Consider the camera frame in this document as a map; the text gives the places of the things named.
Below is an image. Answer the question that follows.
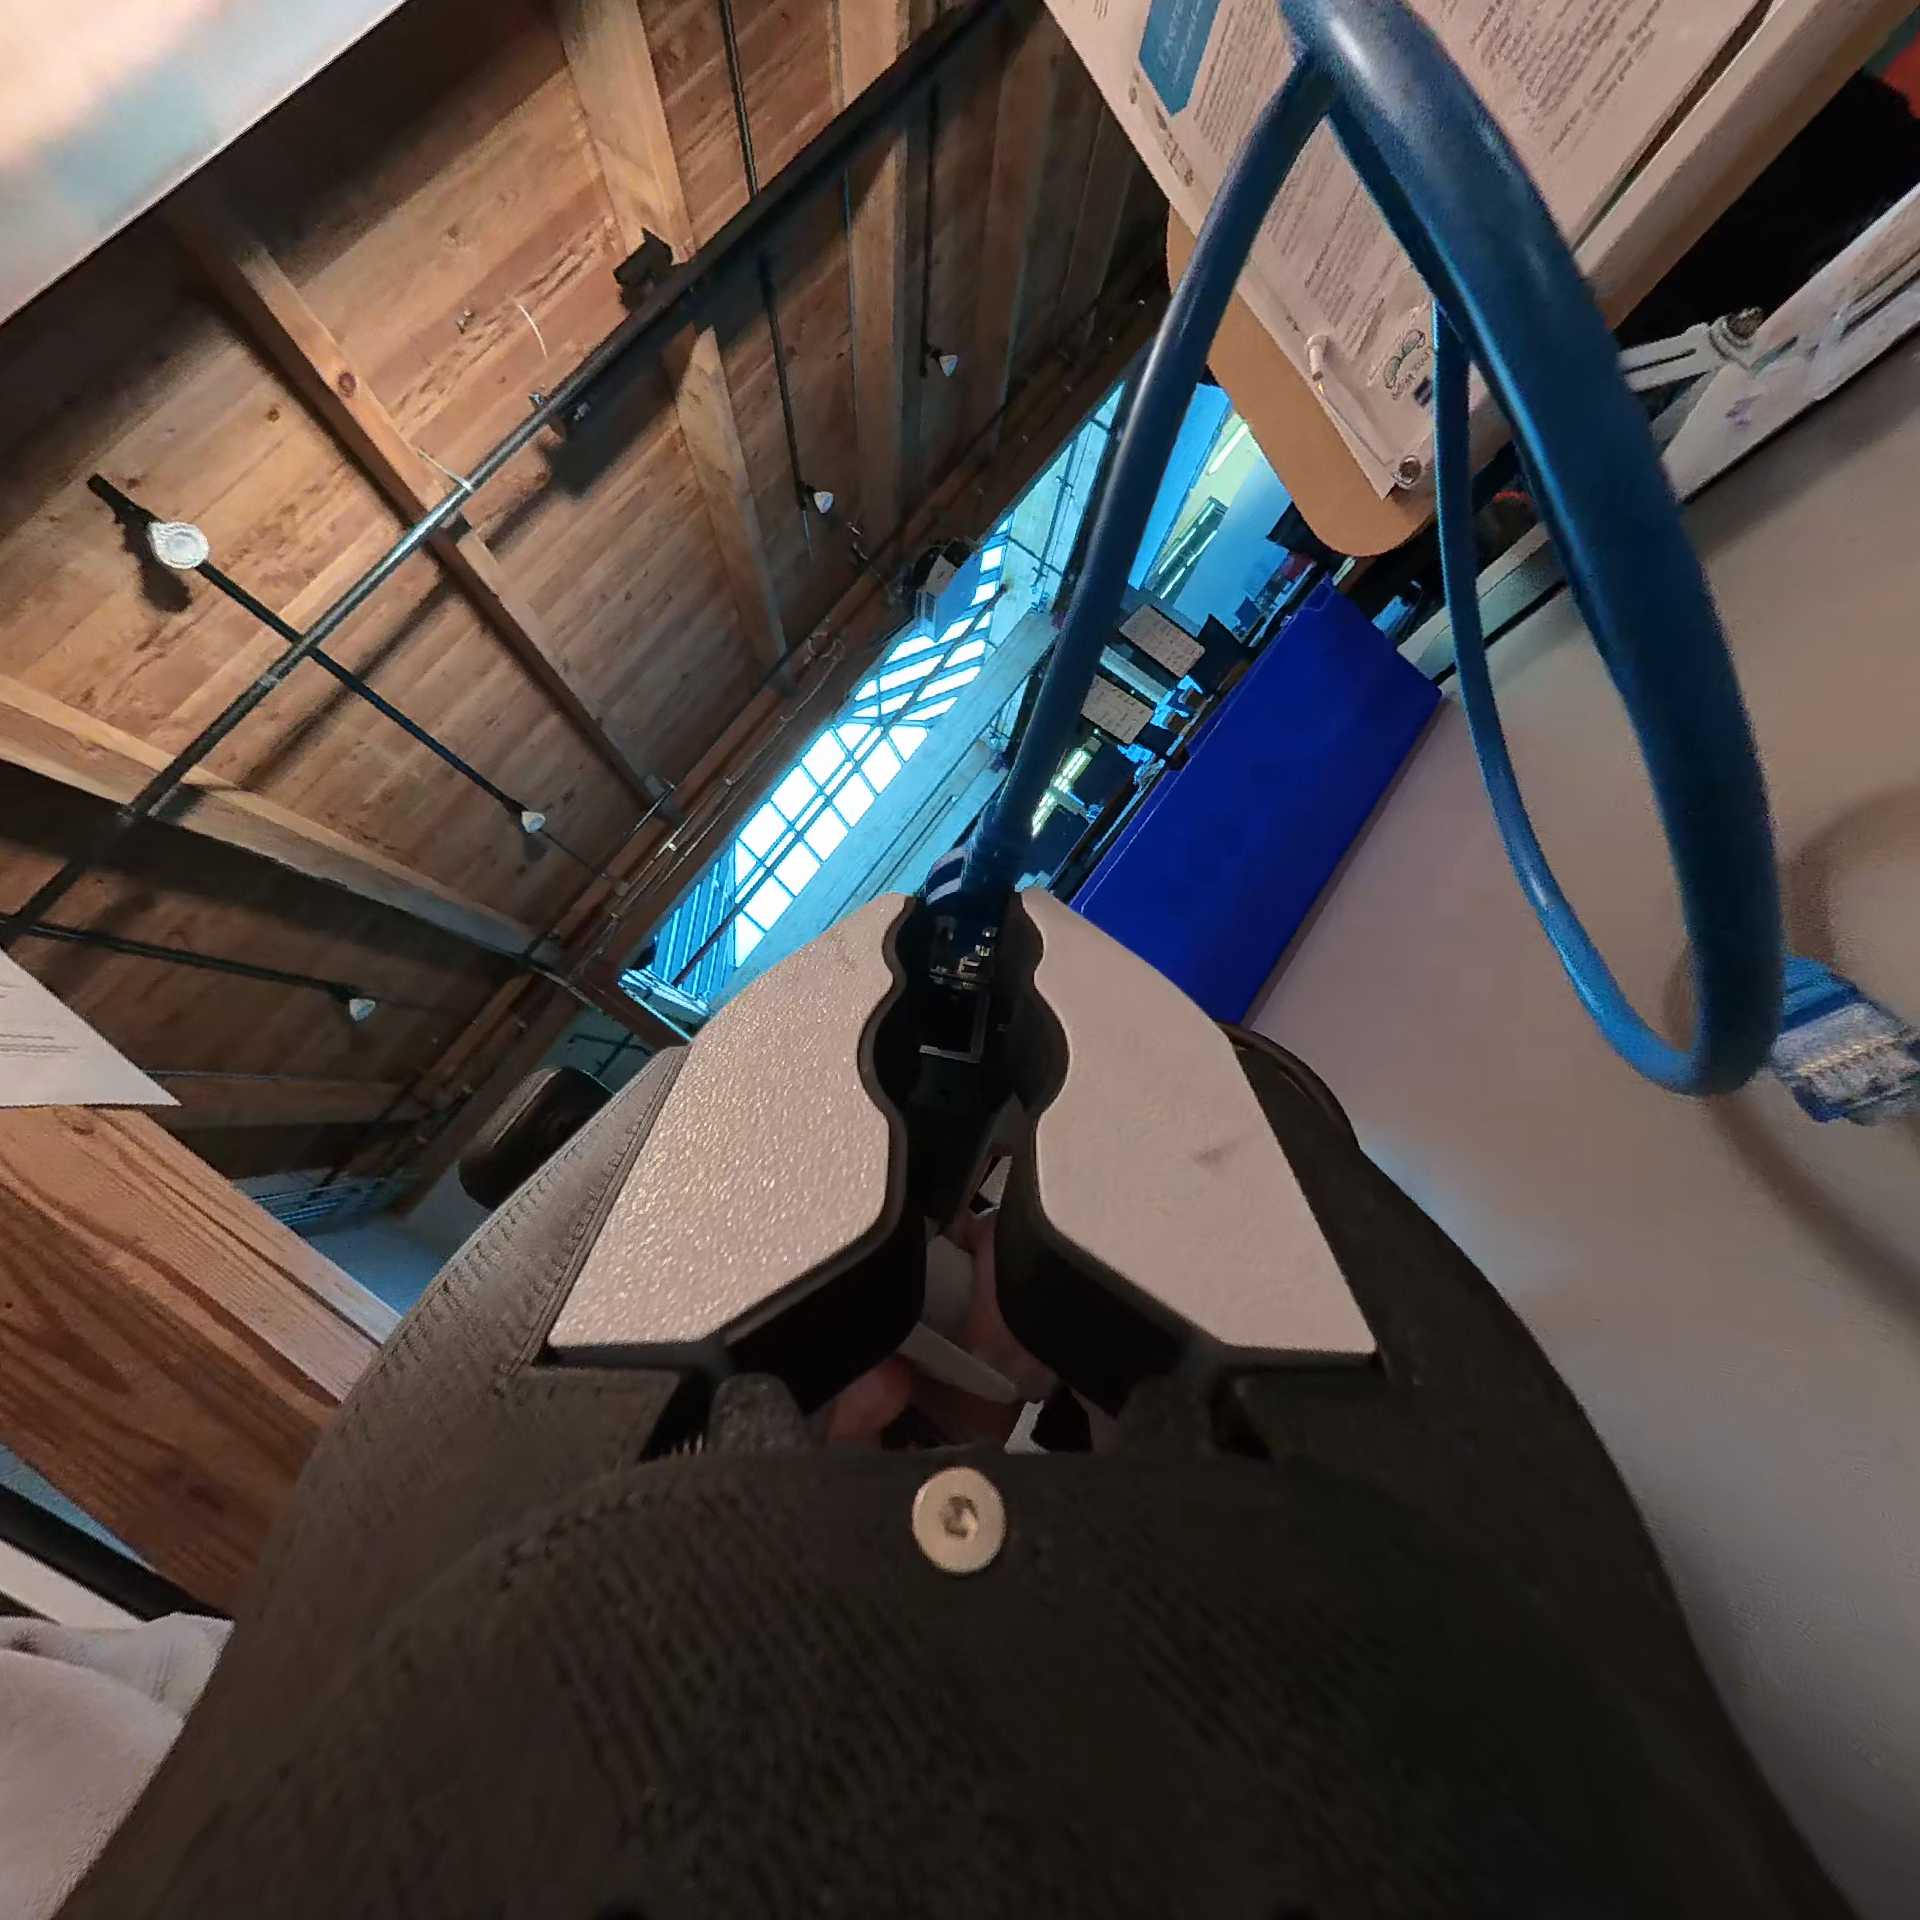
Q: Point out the instruction sheet board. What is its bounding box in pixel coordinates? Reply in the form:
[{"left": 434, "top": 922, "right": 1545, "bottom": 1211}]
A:
[{"left": 1040, "top": 0, "right": 1920, "bottom": 561}]

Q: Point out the blue plastic bin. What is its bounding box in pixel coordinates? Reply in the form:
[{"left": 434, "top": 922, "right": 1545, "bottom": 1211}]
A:
[{"left": 1070, "top": 576, "right": 1445, "bottom": 1027}]

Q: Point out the person's grey hoodie torso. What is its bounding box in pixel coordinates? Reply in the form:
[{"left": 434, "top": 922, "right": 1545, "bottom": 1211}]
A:
[{"left": 0, "top": 1607, "right": 240, "bottom": 1920}]

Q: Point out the wooden post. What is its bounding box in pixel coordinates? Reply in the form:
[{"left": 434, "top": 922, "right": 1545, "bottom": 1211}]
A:
[{"left": 0, "top": 1102, "right": 405, "bottom": 1619}]

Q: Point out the white board stand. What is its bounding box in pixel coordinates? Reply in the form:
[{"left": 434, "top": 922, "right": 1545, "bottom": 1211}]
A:
[{"left": 1612, "top": 224, "right": 1920, "bottom": 505}]

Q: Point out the blue network cable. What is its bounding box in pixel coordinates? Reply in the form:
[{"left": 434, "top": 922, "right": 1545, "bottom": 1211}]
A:
[{"left": 941, "top": 0, "right": 1920, "bottom": 1129}]

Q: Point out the white paper notice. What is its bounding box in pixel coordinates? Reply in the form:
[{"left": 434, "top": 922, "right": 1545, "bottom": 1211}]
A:
[{"left": 0, "top": 950, "right": 182, "bottom": 1113}]

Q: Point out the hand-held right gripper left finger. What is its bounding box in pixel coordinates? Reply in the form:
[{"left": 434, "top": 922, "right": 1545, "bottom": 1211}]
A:
[{"left": 545, "top": 897, "right": 929, "bottom": 1393}]

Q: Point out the black network splitter box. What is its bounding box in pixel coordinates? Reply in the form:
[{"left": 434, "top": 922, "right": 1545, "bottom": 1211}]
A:
[{"left": 883, "top": 897, "right": 1061, "bottom": 1225}]

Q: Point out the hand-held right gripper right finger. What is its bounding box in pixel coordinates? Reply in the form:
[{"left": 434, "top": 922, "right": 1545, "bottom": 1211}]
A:
[{"left": 995, "top": 892, "right": 1382, "bottom": 1383}]

